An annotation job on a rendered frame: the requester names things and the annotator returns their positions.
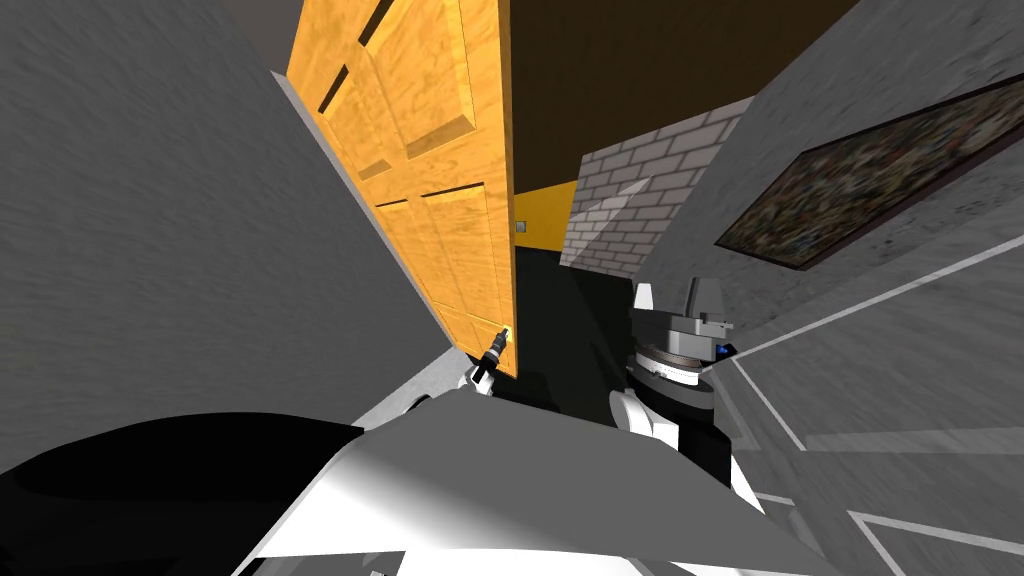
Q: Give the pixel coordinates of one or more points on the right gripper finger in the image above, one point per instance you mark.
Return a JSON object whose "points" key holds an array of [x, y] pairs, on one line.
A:
{"points": [[644, 296], [706, 300]]}

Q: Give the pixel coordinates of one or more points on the orange wooden door leaf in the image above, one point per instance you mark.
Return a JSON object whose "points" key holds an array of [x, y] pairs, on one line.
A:
{"points": [[432, 184]]}

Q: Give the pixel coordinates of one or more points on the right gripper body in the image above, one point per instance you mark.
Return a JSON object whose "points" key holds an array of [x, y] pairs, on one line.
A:
{"points": [[676, 332]]}

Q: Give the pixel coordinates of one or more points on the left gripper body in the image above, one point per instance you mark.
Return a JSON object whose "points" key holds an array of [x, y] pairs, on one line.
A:
{"points": [[499, 344]]}

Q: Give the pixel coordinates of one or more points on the dark framed wall picture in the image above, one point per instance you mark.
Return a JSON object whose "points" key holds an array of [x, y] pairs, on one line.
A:
{"points": [[872, 176]]}

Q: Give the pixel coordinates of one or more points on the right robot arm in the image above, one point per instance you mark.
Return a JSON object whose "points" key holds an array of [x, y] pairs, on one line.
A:
{"points": [[696, 432]]}

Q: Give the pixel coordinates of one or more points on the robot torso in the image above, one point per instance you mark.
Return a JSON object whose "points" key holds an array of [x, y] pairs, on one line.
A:
{"points": [[496, 480]]}

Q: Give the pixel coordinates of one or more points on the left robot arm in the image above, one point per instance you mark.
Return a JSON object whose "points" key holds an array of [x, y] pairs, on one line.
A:
{"points": [[160, 488]]}

